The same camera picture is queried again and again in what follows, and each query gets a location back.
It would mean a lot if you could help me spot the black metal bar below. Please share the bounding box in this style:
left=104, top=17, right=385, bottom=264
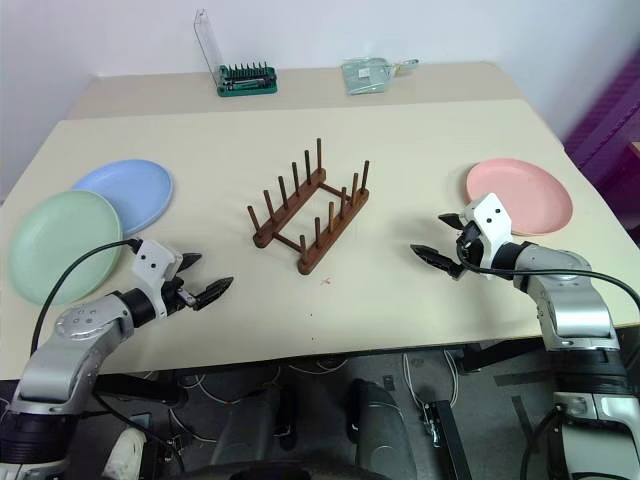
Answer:
left=418, top=398, right=474, bottom=480

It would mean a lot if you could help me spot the green screwdriver bit set case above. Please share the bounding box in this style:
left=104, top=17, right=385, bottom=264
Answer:
left=193, top=8, right=280, bottom=98

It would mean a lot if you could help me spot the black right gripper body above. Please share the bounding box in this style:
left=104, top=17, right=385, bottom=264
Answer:
left=449, top=221, right=489, bottom=279

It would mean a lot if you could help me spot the dark grey rounded shape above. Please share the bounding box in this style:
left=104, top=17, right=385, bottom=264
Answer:
left=348, top=378, right=419, bottom=480

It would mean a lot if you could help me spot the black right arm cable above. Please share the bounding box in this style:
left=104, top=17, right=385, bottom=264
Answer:
left=455, top=239, right=640, bottom=306

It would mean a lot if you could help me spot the black table frame foot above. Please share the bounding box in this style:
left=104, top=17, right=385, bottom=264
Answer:
left=456, top=339, right=547, bottom=377
left=93, top=372, right=189, bottom=407

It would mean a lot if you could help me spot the purple furniture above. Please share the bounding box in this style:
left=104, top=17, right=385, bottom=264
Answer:
left=563, top=58, right=640, bottom=202

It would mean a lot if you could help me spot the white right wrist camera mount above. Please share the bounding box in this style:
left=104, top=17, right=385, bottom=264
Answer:
left=459, top=193, right=517, bottom=269

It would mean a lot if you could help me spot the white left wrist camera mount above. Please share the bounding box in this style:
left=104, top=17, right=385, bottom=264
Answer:
left=131, top=239, right=184, bottom=319

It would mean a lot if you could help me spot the green plate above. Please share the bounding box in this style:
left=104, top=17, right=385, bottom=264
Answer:
left=8, top=190, right=124, bottom=307

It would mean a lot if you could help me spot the red plate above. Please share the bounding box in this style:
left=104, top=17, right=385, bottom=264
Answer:
left=465, top=158, right=574, bottom=238

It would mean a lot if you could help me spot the wooden dish rack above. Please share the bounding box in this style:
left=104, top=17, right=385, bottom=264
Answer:
left=246, top=137, right=372, bottom=276

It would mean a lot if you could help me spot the light green plastic packet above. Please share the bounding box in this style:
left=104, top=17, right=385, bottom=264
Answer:
left=341, top=57, right=421, bottom=97

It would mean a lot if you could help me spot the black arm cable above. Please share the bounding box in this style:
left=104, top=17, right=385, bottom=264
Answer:
left=455, top=239, right=640, bottom=306
left=29, top=238, right=144, bottom=359

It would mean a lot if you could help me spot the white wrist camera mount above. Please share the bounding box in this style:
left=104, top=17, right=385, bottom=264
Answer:
left=459, top=193, right=517, bottom=269
left=131, top=239, right=184, bottom=319

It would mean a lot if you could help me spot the white floor cable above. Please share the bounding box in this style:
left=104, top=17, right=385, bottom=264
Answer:
left=402, top=349, right=462, bottom=412
left=168, top=363, right=281, bottom=447

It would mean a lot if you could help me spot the blue plate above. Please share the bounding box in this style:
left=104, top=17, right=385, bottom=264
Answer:
left=71, top=158, right=176, bottom=239

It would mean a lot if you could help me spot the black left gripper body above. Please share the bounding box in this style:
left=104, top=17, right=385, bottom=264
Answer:
left=162, top=272, right=198, bottom=317

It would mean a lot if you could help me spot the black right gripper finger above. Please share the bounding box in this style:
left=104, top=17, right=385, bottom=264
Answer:
left=409, top=243, right=457, bottom=276
left=437, top=212, right=469, bottom=232

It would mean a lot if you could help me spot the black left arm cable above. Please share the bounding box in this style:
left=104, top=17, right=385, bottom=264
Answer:
left=29, top=238, right=144, bottom=359

